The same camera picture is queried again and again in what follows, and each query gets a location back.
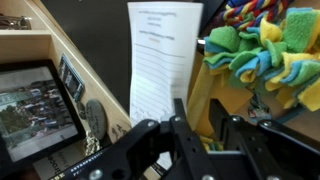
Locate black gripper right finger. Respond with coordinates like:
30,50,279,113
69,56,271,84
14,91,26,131
209,99,290,180

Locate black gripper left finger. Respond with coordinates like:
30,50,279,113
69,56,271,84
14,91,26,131
162,98,220,180

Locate white paper sheet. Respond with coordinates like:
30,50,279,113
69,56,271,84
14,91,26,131
127,1,203,126

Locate grey stone medallion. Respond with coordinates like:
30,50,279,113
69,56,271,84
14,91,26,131
86,99,106,140

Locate colourful fleece snuffle toy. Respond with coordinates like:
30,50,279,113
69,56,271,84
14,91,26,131
187,7,320,153

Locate small card on shelf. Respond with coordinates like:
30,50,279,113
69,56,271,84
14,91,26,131
58,54,85,102

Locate black photo frames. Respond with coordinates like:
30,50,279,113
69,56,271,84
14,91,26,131
0,59,85,178

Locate wooden shelf unit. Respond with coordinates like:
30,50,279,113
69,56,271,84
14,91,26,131
0,0,131,142

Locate braided colourful rope toy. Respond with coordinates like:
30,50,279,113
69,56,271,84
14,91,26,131
219,0,294,30

